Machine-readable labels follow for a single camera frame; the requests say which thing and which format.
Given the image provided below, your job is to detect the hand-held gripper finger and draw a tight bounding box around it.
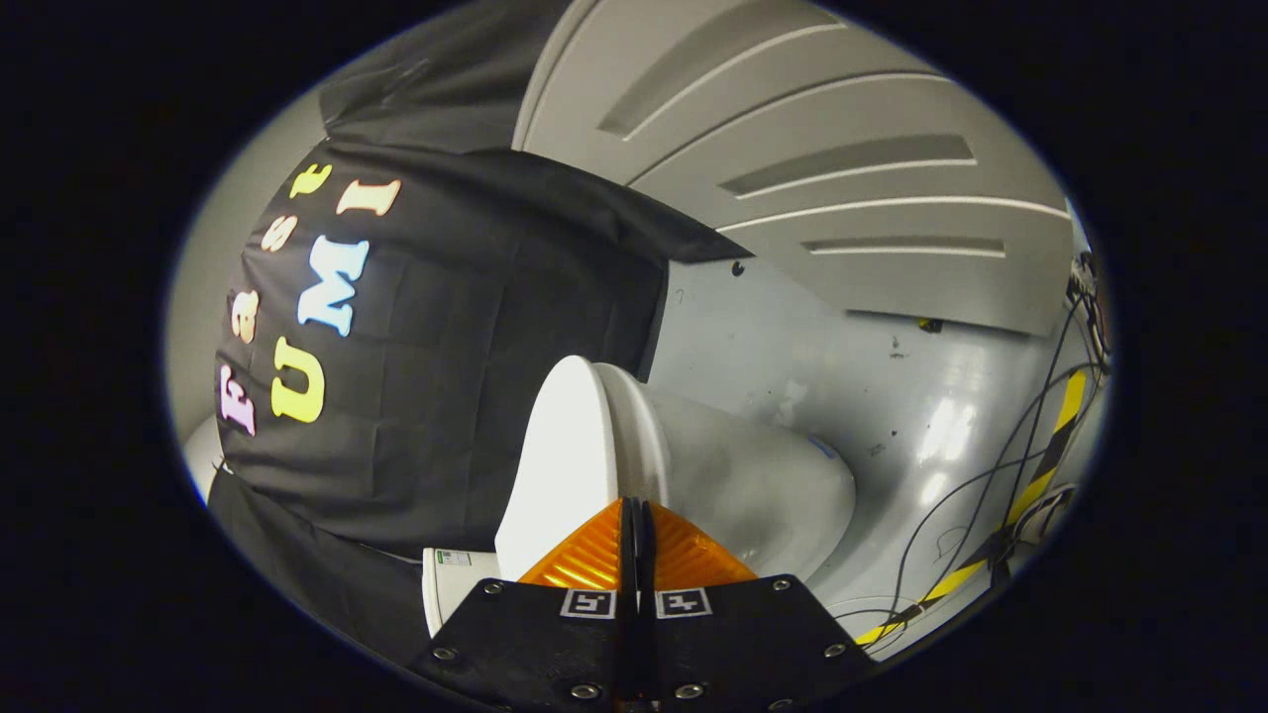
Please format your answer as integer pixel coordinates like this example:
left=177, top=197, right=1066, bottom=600
left=411, top=498, right=640, bottom=713
left=639, top=500, right=878, bottom=713

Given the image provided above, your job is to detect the black backdrop cloth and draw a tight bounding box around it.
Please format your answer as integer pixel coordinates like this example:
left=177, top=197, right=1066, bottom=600
left=208, top=0, right=749, bottom=674

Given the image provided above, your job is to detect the yellow black floor tape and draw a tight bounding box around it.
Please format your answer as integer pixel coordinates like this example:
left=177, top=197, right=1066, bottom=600
left=854, top=368, right=1088, bottom=647

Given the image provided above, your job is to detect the bundle of black cables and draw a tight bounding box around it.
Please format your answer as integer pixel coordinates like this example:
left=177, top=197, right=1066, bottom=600
left=832, top=253, right=1112, bottom=645

